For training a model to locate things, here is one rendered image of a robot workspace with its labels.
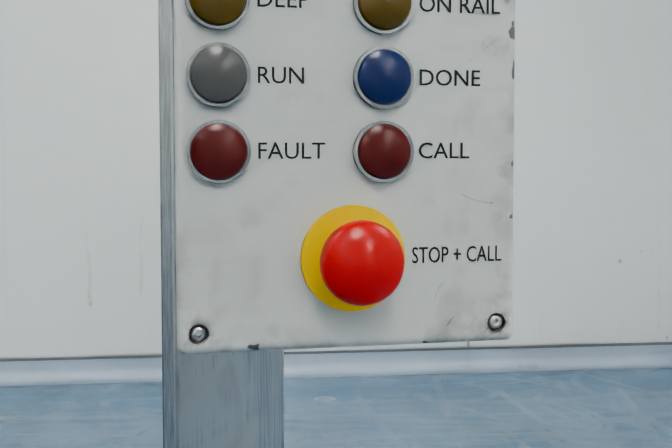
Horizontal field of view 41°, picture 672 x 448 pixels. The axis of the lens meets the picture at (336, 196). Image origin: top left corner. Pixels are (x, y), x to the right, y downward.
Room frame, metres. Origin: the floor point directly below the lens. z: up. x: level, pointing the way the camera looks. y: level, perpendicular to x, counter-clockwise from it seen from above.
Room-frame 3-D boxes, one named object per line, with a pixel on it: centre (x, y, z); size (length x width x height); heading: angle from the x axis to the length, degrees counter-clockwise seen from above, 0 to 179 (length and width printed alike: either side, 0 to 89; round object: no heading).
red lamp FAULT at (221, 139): (0.42, 0.05, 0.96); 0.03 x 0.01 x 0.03; 101
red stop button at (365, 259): (0.43, -0.01, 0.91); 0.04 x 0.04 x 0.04; 11
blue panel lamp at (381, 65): (0.44, -0.02, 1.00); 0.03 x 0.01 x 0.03; 101
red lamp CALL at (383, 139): (0.44, -0.02, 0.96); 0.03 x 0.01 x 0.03; 101
